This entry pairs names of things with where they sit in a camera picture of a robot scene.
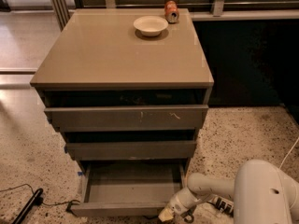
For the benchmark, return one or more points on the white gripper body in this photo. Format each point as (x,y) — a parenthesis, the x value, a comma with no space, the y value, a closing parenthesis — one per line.
(177,204)

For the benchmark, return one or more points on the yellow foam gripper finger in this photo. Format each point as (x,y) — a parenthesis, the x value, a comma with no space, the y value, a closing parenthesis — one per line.
(166,214)

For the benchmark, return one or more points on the grey bottom drawer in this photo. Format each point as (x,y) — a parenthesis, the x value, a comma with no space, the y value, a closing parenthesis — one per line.
(128,188)

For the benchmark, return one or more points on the grey drawer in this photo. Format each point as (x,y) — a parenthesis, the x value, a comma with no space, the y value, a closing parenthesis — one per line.
(128,188)
(127,118)
(131,150)

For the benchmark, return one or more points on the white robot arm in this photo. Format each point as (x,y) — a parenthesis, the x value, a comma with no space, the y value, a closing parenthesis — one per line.
(260,194)

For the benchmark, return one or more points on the grey middle drawer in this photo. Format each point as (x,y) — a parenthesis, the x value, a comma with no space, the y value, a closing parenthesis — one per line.
(131,150)

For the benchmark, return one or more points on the grey drawer cabinet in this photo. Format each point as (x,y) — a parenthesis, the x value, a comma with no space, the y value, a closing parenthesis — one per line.
(101,60)

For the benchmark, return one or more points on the grey top drawer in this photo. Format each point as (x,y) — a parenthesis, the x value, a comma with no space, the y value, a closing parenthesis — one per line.
(127,118)

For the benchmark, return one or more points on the black power strip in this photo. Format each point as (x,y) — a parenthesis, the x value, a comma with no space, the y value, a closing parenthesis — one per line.
(223,205)

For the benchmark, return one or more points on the black power adapter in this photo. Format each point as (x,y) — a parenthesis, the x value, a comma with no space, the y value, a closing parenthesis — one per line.
(71,204)

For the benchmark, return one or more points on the black bar on floor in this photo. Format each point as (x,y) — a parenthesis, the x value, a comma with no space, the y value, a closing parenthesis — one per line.
(35,200)

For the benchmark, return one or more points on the white paper bowl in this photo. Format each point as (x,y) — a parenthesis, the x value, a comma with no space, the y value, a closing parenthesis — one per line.
(150,25)

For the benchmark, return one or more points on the orange soda can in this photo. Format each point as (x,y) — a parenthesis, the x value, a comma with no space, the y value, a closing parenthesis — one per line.
(171,11)

